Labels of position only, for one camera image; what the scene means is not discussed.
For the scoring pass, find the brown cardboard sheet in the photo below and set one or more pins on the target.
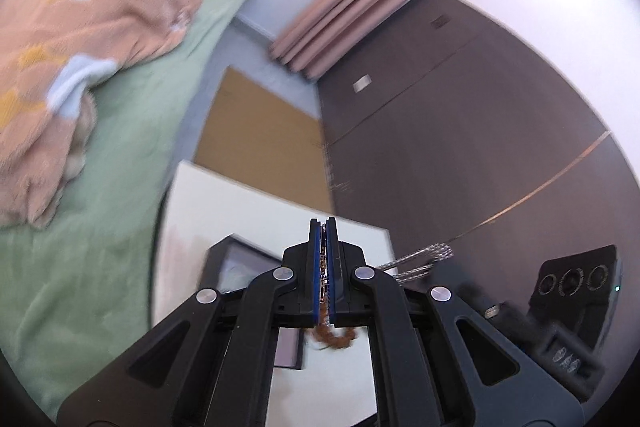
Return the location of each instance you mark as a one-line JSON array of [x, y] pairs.
[[260, 137]]

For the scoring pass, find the black jewelry tray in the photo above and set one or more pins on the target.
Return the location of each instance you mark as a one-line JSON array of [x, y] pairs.
[[235, 257]]

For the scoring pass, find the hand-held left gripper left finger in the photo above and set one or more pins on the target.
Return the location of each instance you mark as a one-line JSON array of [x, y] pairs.
[[316, 267]]

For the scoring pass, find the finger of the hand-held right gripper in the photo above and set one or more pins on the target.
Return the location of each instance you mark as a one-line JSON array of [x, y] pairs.
[[480, 297]]

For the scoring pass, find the peach floral blanket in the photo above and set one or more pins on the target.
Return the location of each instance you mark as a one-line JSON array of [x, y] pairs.
[[75, 72]]

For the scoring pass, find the green bed sheet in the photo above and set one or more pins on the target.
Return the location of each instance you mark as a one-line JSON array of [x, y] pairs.
[[115, 207]]

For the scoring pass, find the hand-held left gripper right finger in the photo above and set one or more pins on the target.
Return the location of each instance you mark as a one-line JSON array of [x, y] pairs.
[[332, 267]]

